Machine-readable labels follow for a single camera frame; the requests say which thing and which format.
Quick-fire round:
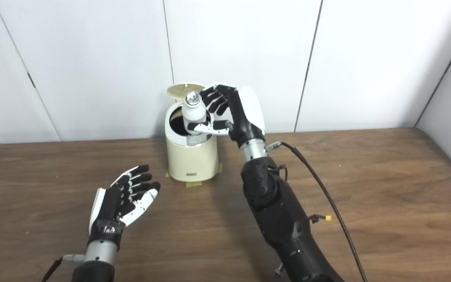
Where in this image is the cream-colored round bin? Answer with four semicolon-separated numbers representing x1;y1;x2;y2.
165;101;219;182

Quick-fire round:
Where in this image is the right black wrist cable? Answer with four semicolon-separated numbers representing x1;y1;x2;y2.
265;141;369;282

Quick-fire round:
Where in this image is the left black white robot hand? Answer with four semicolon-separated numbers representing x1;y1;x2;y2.
88;164;161;248

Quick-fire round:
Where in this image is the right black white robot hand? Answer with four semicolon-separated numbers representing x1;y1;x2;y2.
188;82;266;149

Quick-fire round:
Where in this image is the thin wire with yellow connector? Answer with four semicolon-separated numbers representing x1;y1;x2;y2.
308;213;333;224

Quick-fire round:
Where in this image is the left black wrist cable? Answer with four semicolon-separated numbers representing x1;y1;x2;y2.
41;254;86;282

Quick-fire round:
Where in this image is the small white plastic bottle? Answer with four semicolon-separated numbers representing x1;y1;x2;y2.
181;91;207;146

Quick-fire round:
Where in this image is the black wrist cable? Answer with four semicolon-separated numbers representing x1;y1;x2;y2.
265;141;369;282
41;254;86;282

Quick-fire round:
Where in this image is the round cream bin lid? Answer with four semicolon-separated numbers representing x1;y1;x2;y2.
167;83;206;99

